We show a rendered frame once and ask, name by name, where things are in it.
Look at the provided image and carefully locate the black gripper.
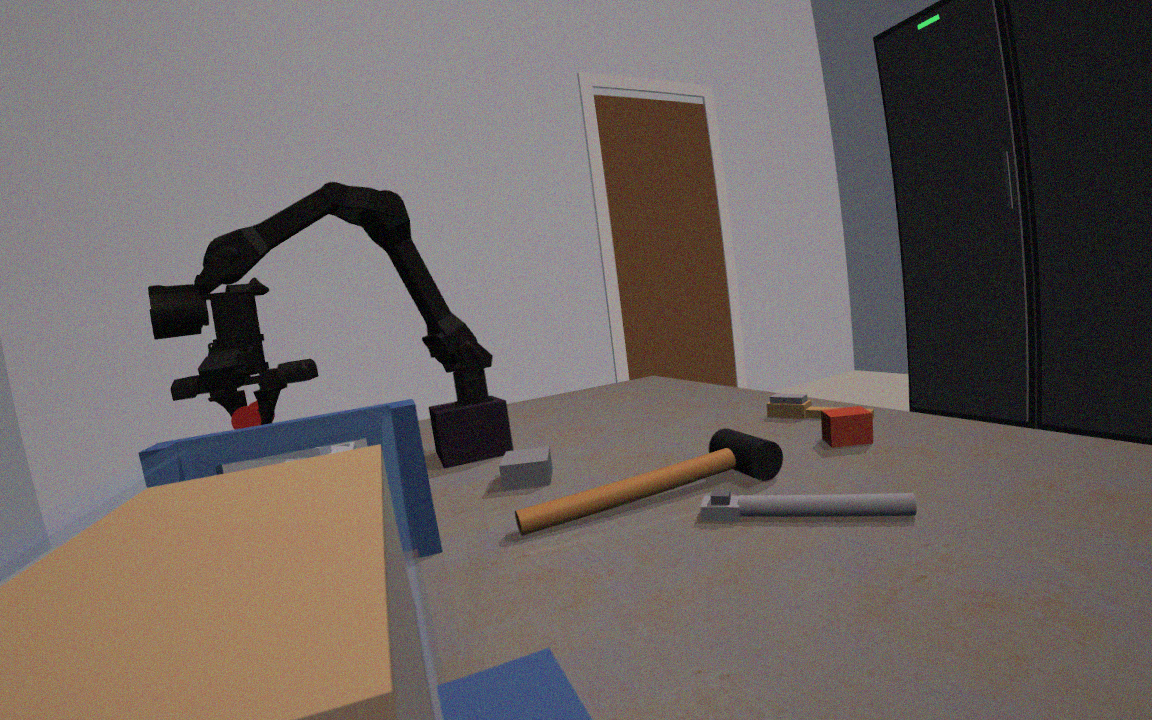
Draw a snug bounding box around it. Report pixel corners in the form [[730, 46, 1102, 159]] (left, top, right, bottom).
[[170, 327, 318, 425]]

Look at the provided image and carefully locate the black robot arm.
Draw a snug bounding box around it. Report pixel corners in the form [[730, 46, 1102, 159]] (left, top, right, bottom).
[[147, 182, 494, 407]]

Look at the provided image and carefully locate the wooden-handled black mallet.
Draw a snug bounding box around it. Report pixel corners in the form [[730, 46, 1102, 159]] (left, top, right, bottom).
[[515, 429, 783, 535]]

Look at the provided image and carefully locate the grey metal rod with square end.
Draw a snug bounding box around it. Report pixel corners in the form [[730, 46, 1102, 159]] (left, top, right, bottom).
[[700, 488, 917, 522]]

